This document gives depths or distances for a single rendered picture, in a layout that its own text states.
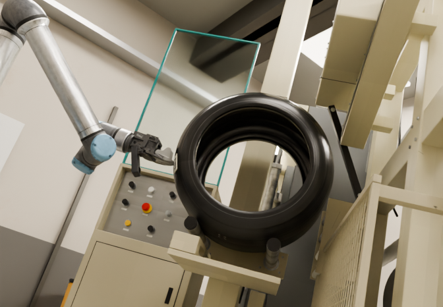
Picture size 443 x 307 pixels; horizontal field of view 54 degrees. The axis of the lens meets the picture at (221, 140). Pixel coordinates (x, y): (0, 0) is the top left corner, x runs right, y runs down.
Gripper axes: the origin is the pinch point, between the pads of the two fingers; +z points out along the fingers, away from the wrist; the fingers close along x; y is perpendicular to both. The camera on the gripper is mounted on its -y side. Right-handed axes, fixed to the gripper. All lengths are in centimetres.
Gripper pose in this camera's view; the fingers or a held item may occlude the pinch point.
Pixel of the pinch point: (173, 164)
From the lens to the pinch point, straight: 166.1
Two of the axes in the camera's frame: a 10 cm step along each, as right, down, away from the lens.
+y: 3.8, -8.5, 3.6
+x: 0.8, 4.2, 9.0
